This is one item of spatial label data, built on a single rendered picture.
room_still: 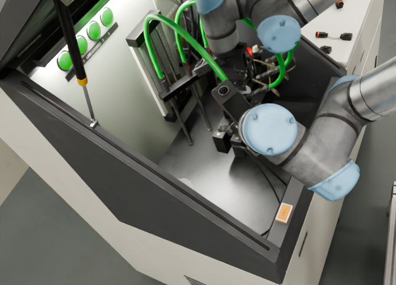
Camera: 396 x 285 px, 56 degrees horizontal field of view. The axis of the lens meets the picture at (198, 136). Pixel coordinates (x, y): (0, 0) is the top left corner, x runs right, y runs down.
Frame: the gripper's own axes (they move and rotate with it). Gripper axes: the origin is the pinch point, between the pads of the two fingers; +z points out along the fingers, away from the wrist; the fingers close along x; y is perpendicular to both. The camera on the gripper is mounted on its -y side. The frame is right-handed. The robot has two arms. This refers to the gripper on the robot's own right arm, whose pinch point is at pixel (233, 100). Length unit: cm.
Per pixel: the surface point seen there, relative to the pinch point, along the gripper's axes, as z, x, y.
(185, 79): 0.3, 5.9, -19.5
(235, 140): 12.3, -4.6, 0.1
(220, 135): 12.3, -4.0, -5.2
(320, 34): 10.8, 46.5, 11.2
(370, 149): 110, 77, 28
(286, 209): 14.2, -21.1, 21.3
